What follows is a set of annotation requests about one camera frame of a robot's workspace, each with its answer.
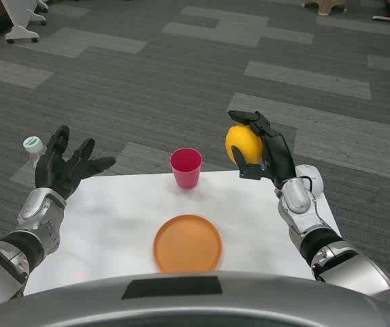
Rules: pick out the white computer mouse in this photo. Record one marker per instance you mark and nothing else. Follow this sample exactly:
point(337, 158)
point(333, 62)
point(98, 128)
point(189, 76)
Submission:
point(313, 180)

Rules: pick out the yellow lemon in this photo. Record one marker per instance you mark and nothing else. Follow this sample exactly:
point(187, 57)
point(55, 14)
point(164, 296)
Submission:
point(244, 144)

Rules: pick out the pink plastic cup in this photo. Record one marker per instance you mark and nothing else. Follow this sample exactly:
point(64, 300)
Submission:
point(186, 167)

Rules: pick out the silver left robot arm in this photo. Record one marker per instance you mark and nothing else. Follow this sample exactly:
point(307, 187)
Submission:
point(28, 231)

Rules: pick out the orange round plate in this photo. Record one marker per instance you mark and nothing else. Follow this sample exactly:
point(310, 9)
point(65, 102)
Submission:
point(188, 243)

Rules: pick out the white wheeled stand base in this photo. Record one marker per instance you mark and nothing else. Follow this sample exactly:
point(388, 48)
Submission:
point(22, 24)

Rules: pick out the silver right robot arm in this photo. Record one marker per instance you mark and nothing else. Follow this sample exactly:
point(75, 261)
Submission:
point(320, 235)

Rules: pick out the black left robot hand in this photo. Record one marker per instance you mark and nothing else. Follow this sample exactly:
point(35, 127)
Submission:
point(56, 167)

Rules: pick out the white bottle with green cap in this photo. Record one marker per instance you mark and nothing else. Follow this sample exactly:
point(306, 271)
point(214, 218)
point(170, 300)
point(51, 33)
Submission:
point(33, 148)

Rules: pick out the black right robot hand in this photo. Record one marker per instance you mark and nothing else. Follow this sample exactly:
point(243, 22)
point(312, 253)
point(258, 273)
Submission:
point(279, 153)

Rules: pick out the wooden stool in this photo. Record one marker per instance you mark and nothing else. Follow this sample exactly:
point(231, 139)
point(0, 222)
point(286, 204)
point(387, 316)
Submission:
point(324, 4)

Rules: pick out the silver robot chest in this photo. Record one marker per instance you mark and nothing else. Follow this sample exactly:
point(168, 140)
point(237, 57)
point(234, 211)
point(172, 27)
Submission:
point(194, 299)

